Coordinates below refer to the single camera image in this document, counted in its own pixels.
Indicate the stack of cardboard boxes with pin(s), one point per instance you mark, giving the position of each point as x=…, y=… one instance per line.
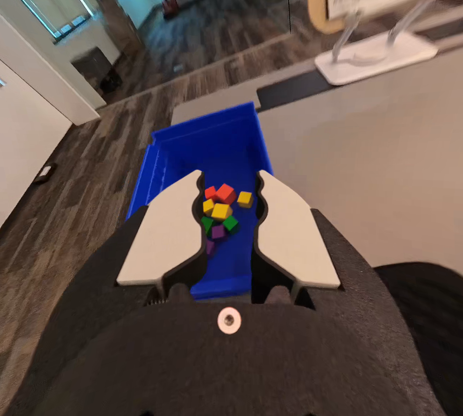
x=115, y=14

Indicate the black padded armrest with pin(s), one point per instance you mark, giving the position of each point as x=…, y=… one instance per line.
x=434, y=332

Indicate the blue plastic bin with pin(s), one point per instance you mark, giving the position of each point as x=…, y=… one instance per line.
x=217, y=144

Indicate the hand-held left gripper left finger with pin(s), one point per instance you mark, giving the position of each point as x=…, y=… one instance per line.
x=159, y=242

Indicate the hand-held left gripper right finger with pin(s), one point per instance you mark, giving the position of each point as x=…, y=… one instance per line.
x=296, y=242

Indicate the instruction sheet on wooden stand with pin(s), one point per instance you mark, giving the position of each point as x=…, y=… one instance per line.
x=372, y=61

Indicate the small black floor device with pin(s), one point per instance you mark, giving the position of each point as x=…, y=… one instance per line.
x=45, y=173

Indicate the dark grey cabinet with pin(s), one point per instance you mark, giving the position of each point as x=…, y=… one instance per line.
x=94, y=68

